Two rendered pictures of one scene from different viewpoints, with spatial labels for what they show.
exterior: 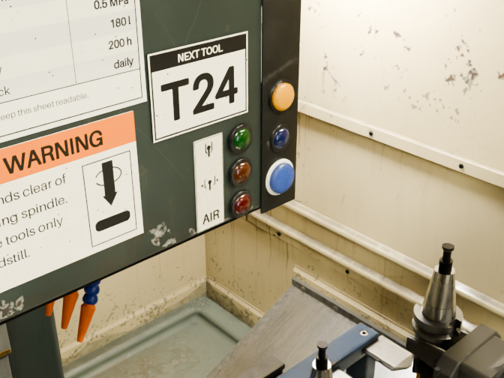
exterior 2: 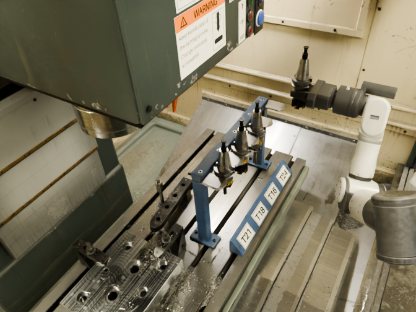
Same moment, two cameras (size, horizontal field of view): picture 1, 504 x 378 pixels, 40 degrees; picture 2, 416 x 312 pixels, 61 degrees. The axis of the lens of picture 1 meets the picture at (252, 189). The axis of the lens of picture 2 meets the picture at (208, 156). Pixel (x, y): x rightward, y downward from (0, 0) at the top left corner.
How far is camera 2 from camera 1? 0.34 m
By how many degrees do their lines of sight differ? 18
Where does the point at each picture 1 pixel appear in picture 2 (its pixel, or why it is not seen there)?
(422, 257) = (266, 70)
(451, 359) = (312, 93)
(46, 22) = not seen: outside the picture
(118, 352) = (124, 149)
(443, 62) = not seen: outside the picture
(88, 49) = not seen: outside the picture
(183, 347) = (153, 141)
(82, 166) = (212, 14)
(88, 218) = (212, 38)
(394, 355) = (277, 105)
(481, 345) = (321, 86)
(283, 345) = (205, 125)
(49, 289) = (202, 70)
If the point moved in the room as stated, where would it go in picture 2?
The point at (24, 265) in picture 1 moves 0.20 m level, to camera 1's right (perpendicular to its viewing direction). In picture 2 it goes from (197, 59) to (301, 40)
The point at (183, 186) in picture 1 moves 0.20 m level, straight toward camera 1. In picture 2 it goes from (235, 23) to (290, 65)
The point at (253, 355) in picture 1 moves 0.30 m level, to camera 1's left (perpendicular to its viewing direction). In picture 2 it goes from (194, 134) to (138, 145)
